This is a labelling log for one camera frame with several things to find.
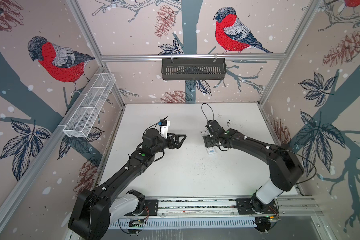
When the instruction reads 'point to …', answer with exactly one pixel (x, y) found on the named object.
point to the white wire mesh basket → (80, 122)
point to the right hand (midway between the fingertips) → (209, 141)
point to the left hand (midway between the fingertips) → (180, 135)
